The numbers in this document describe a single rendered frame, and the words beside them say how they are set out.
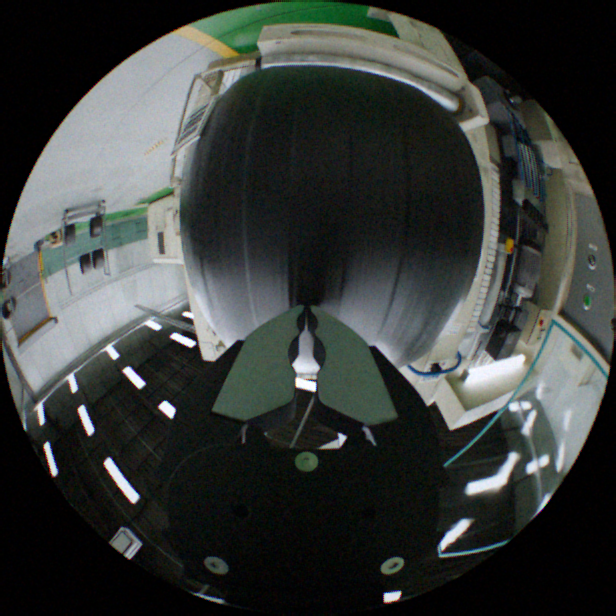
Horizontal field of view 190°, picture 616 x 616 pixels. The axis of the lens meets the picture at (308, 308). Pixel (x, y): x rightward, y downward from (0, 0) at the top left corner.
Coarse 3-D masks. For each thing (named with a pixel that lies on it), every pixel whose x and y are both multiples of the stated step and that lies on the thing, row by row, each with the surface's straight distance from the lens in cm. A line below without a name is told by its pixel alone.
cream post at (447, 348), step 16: (400, 16) 106; (400, 32) 99; (416, 32) 85; (432, 32) 94; (432, 48) 76; (448, 48) 87; (480, 128) 59; (480, 144) 56; (480, 160) 53; (480, 272) 50; (464, 304) 50; (464, 320) 52; (448, 336) 51; (432, 352) 51; (448, 352) 55; (400, 368) 60; (416, 368) 53; (416, 384) 57; (432, 384) 61
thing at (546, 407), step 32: (544, 352) 68; (576, 352) 65; (544, 384) 69; (576, 384) 66; (512, 416) 76; (544, 416) 70; (576, 416) 68; (480, 448) 87; (512, 448) 78; (544, 448) 73; (576, 448) 71; (480, 480) 91; (512, 480) 82; (544, 480) 77; (448, 512) 110; (480, 512) 96; (512, 512) 87; (448, 544) 118; (480, 544) 103
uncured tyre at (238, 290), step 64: (256, 128) 14; (320, 128) 13; (384, 128) 15; (448, 128) 20; (192, 192) 15; (256, 192) 12; (320, 192) 11; (384, 192) 12; (448, 192) 15; (192, 256) 16; (256, 256) 12; (320, 256) 12; (384, 256) 13; (448, 256) 15; (256, 320) 15; (384, 320) 15; (448, 320) 20
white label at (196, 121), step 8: (216, 96) 21; (208, 104) 21; (192, 112) 23; (200, 112) 21; (208, 112) 19; (192, 120) 21; (200, 120) 19; (184, 128) 21; (192, 128) 19; (200, 128) 17; (184, 136) 19; (192, 136) 18; (200, 136) 17; (176, 144) 20; (184, 144) 18; (176, 152) 19
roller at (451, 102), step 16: (256, 64) 38; (272, 64) 38; (288, 64) 37; (320, 64) 37; (336, 64) 37; (352, 64) 37; (368, 64) 38; (400, 80) 39; (416, 80) 40; (432, 96) 42; (448, 96) 43
